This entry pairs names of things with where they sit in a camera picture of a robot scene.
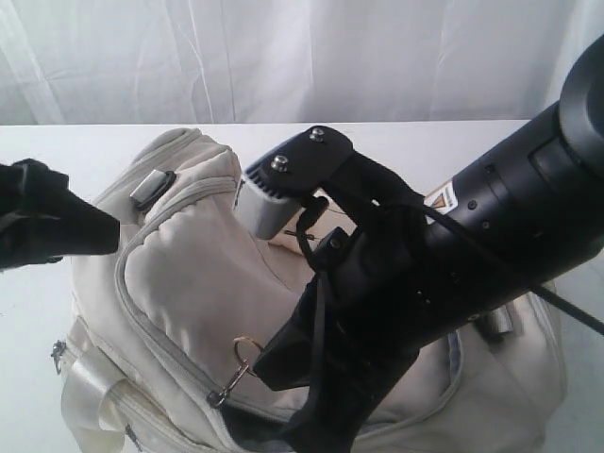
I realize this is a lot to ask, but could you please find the white backdrop curtain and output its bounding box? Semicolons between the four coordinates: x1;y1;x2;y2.
1;1;603;126

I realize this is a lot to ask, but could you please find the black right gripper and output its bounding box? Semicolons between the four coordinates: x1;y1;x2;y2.
254;188;472;452

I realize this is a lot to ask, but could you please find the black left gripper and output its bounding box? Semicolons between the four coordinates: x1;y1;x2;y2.
1;159;120;272

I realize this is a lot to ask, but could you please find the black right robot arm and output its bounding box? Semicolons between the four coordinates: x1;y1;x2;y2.
247;40;603;452

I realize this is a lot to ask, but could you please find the white fabric duffel bag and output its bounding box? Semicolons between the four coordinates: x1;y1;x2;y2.
54;128;566;452

